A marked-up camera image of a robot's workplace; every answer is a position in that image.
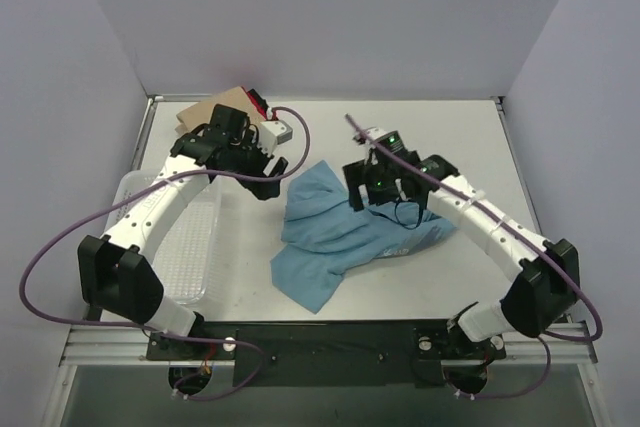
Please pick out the beige folded t shirt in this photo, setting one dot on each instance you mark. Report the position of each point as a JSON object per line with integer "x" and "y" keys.
{"x": 201, "y": 111}

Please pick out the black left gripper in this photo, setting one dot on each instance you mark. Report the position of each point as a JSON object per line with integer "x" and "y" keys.
{"x": 258, "y": 167}

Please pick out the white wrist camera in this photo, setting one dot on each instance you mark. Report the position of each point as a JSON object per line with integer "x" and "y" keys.
{"x": 372, "y": 133}
{"x": 272, "y": 133}

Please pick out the white perforated plastic basket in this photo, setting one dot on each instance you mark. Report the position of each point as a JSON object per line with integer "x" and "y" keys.
{"x": 174, "y": 229}

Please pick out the red folded t shirt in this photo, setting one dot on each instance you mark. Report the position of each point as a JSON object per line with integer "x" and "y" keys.
{"x": 258, "y": 102}

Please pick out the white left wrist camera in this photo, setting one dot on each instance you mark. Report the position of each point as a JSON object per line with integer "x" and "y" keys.
{"x": 272, "y": 133}

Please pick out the light blue t shirt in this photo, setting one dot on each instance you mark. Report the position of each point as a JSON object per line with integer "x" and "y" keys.
{"x": 324, "y": 237}

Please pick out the aluminium front rail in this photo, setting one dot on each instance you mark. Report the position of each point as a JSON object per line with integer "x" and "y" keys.
{"x": 104, "y": 346}

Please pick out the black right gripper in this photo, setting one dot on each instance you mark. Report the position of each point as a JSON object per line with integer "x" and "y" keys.
{"x": 373, "y": 182}

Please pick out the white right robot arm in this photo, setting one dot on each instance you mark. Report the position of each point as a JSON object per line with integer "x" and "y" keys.
{"x": 543, "y": 275}

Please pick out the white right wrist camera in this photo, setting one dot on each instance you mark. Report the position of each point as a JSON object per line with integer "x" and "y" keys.
{"x": 372, "y": 133}

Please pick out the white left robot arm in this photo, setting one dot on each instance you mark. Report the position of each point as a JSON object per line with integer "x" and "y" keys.
{"x": 116, "y": 272}

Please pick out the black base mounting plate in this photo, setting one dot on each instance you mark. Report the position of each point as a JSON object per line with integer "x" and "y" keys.
{"x": 424, "y": 353}

